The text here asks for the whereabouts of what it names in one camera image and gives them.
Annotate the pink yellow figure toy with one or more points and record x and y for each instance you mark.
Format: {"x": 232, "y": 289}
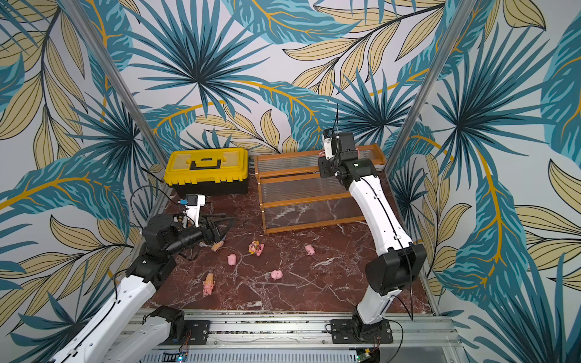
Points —
{"x": 256, "y": 248}

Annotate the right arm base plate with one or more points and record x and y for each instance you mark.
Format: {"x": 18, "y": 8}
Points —
{"x": 350, "y": 331}

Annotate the yellow black toolbox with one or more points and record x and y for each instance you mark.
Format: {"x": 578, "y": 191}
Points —
{"x": 210, "y": 172}

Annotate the orange clear plastic shelf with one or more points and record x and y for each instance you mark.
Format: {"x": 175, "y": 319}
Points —
{"x": 293, "y": 196}

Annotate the aluminium mounting rail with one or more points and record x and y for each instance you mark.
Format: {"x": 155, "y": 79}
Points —
{"x": 239, "y": 336}

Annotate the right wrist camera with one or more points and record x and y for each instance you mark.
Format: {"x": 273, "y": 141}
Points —
{"x": 329, "y": 144}

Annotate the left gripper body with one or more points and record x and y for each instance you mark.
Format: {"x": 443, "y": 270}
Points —
{"x": 201, "y": 230}

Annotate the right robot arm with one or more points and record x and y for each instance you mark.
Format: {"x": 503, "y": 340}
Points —
{"x": 399, "y": 260}

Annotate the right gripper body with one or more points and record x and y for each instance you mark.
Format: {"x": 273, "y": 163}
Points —
{"x": 324, "y": 165}

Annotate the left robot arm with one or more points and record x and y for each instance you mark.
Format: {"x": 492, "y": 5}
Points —
{"x": 166, "y": 236}

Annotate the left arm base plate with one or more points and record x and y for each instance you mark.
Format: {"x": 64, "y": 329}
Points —
{"x": 190, "y": 333}

